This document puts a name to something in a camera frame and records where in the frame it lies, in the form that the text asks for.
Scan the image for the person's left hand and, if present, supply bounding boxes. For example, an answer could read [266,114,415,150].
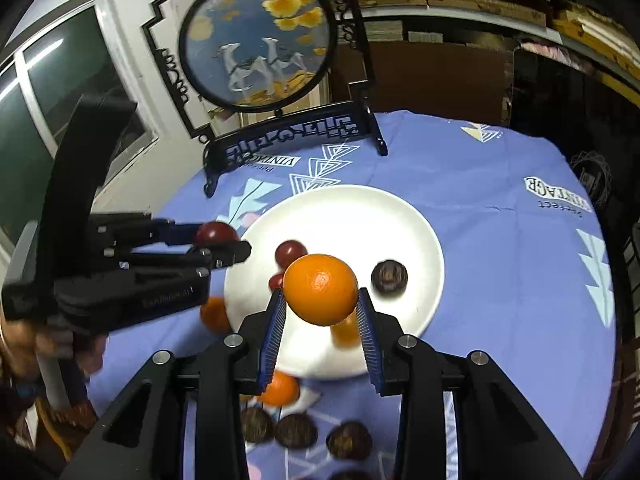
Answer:
[0,305,108,377]

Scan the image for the blue patterned tablecloth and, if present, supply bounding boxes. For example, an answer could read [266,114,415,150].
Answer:
[85,109,618,480]

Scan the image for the white round plate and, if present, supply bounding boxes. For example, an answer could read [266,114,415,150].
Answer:
[223,185,445,380]

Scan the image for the brown wooden board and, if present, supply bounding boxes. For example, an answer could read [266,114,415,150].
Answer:
[332,40,516,126]

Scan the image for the yellow cherry tomato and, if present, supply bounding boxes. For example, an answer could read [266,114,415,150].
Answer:
[330,312,362,348]

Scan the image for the black chair back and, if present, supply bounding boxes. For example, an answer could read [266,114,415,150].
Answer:
[509,45,640,221]

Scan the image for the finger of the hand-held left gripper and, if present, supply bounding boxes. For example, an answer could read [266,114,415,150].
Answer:
[100,240,252,281]
[87,211,206,251]

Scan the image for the window with white frame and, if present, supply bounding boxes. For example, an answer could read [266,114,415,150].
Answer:
[0,0,156,246]

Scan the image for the round painted deer screen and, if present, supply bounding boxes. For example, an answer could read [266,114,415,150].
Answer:
[141,0,389,198]

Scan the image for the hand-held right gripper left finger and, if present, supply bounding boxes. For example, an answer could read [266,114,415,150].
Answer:
[60,287,288,480]

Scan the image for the dark brown walnut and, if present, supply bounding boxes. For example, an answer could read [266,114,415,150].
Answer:
[326,422,372,461]
[240,406,275,445]
[371,259,410,295]
[275,413,319,448]

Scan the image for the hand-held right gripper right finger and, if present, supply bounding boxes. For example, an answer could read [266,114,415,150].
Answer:
[356,287,581,480]

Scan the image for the bright orange mandarin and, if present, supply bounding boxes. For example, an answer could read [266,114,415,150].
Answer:
[282,253,359,326]

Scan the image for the small orange tomato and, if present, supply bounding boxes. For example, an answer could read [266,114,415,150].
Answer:
[200,296,232,335]
[257,371,301,407]

